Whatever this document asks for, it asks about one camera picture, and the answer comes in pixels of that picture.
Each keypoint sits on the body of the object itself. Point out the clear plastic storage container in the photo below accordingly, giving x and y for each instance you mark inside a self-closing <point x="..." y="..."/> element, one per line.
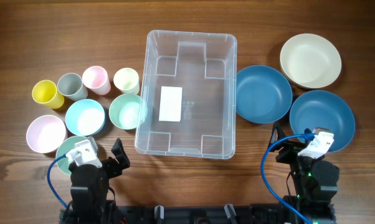
<point x="205" y="66"/>

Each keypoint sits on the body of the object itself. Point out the white label in container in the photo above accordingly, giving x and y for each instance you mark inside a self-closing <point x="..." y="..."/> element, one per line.
<point x="170" y="103"/>

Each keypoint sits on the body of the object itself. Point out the grey cup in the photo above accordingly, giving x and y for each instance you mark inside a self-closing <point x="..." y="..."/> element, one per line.
<point x="71" y="86"/>

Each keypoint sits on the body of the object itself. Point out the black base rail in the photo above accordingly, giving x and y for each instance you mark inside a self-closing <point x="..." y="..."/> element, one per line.
<point x="255" y="213"/>

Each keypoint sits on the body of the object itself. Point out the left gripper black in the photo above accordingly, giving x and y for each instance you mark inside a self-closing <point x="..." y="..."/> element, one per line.
<point x="116" y="168"/>

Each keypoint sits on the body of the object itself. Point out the yellow cup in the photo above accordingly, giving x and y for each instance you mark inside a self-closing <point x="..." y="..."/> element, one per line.
<point x="45" y="93"/>

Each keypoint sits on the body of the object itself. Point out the mint green small bowl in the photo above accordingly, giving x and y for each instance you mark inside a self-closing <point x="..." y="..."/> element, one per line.
<point x="124" y="111"/>

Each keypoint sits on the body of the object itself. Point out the beige bowl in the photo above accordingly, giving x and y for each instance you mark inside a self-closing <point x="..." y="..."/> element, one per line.
<point x="310" y="61"/>

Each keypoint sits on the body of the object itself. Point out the cream cup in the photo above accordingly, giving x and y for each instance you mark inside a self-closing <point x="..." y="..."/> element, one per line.
<point x="127" y="81"/>

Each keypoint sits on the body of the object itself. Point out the pink cup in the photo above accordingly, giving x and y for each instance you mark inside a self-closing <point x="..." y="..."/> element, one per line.
<point x="96" y="79"/>

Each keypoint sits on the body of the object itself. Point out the light blue small bowl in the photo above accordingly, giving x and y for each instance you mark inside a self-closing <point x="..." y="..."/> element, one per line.
<point x="85" y="117"/>

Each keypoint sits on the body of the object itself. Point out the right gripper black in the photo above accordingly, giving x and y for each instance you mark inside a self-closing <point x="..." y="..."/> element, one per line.
<point x="291" y="148"/>

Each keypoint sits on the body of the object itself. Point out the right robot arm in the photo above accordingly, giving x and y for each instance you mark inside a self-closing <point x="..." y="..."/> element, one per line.
<point x="315" y="182"/>

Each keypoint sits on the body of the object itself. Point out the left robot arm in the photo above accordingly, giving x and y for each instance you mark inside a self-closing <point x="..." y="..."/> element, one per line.
<point x="90" y="184"/>

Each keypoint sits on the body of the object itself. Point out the pink small bowl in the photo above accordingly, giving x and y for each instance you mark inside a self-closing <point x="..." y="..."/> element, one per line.
<point x="46" y="133"/>

